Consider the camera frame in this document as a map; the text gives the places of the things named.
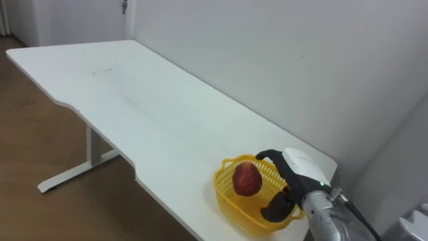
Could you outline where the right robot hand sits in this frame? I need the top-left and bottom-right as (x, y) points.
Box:
(255, 147), (332, 224)

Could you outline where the red apple soft toy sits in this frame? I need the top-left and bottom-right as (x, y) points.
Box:
(232, 162), (263, 197)

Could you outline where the yellow plastic basket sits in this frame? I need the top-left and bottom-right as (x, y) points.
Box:
(213, 154), (306, 234)

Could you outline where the white grey object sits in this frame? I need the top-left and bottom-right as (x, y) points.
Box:
(397, 202), (428, 241)

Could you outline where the white desk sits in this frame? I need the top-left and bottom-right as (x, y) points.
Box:
(5, 39), (338, 241)

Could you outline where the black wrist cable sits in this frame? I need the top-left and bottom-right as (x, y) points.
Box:
(329, 187), (383, 241)

